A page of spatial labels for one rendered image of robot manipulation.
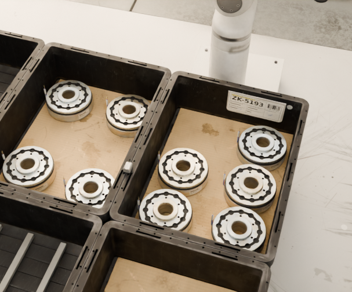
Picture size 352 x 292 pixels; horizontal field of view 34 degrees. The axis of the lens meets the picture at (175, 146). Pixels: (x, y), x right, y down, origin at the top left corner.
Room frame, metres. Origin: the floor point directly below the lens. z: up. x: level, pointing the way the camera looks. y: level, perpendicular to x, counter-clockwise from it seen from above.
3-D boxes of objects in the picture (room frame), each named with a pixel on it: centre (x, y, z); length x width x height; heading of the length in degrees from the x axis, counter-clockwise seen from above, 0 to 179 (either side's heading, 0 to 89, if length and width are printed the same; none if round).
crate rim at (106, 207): (0.78, 0.21, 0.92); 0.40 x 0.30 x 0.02; 164
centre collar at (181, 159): (0.71, -0.02, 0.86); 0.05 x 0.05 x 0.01
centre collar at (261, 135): (0.78, -0.18, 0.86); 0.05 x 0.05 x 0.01
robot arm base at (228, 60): (1.05, -0.12, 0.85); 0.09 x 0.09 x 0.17; 88
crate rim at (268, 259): (0.69, -0.08, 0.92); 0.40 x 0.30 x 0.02; 164
